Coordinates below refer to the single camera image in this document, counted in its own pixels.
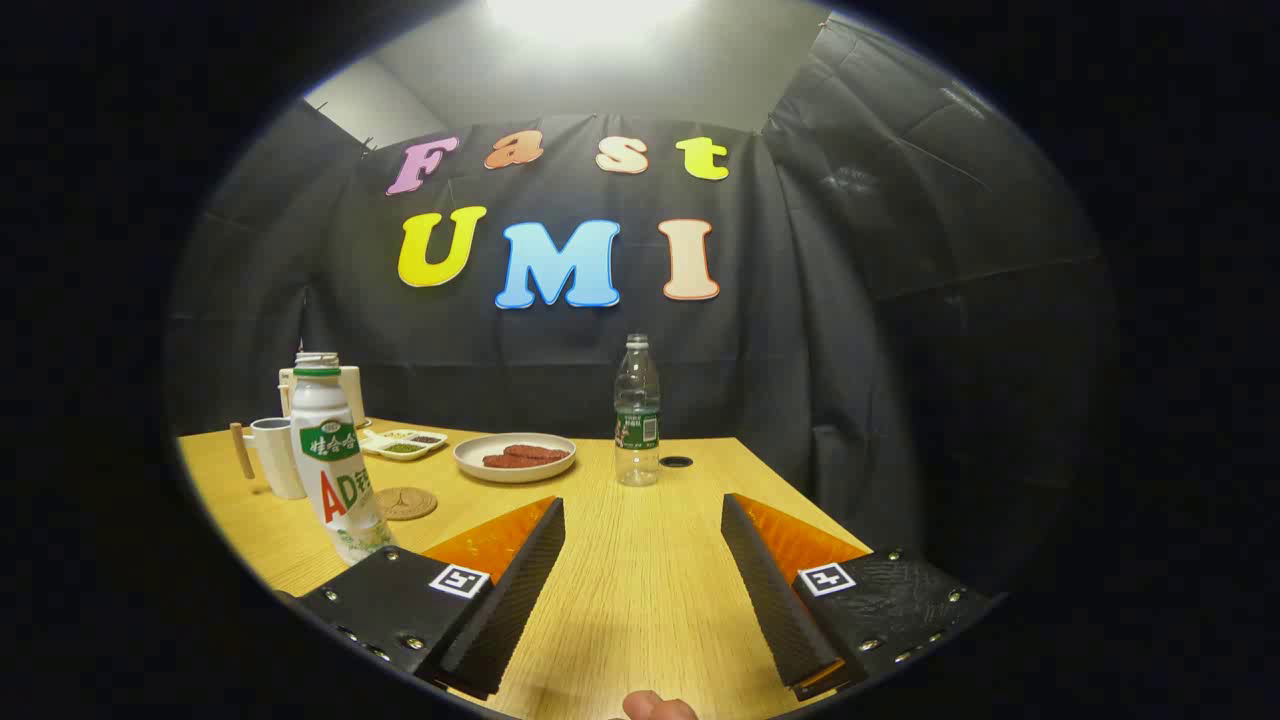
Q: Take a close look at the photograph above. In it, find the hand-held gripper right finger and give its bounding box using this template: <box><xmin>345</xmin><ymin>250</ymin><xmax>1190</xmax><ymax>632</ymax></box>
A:
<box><xmin>720</xmin><ymin>492</ymin><xmax>993</xmax><ymax>701</ymax></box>

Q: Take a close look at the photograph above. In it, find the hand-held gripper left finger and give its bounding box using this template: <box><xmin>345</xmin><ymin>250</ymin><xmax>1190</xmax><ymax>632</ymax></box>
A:
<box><xmin>298</xmin><ymin>496</ymin><xmax>567</xmax><ymax>701</ymax></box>

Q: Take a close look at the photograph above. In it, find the round wooden coaster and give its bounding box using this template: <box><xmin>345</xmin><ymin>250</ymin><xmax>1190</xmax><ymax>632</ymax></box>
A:
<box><xmin>375</xmin><ymin>486</ymin><xmax>439</xmax><ymax>522</ymax></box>

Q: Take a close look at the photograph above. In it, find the white juice bottle green label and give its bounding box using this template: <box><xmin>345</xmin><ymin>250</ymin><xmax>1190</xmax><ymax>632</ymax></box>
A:
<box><xmin>288</xmin><ymin>352</ymin><xmax>396</xmax><ymax>566</ymax></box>

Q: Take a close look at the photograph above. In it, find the white cup with wooden handle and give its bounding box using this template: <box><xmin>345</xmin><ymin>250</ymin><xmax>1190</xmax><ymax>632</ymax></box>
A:
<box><xmin>230</xmin><ymin>417</ymin><xmax>307</xmax><ymax>501</ymax></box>

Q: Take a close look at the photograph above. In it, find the clear plastic water bottle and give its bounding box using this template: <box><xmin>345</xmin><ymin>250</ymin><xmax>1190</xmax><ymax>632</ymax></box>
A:
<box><xmin>613</xmin><ymin>334</ymin><xmax>662</xmax><ymax>488</ymax></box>

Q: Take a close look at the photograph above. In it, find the white round plate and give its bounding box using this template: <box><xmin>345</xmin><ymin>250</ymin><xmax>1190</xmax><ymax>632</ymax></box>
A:
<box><xmin>453</xmin><ymin>432</ymin><xmax>578</xmax><ymax>485</ymax></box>

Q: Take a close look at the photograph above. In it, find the wooden table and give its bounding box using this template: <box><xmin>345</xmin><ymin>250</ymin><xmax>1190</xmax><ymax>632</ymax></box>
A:
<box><xmin>178</xmin><ymin>418</ymin><xmax>873</xmax><ymax>720</ymax></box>

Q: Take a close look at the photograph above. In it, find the white divided tray of beans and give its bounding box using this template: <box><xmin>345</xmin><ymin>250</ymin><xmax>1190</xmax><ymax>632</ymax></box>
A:
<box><xmin>358</xmin><ymin>428</ymin><xmax>449</xmax><ymax>462</ymax></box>

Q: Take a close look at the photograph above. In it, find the cream toaster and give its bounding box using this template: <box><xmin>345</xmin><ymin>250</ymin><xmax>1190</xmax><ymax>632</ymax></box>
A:
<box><xmin>278</xmin><ymin>366</ymin><xmax>365</xmax><ymax>429</ymax></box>

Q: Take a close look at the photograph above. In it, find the ceiling light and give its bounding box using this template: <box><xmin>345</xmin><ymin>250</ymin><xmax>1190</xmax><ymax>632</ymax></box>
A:
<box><xmin>485</xmin><ymin>0</ymin><xmax>701</xmax><ymax>41</ymax></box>

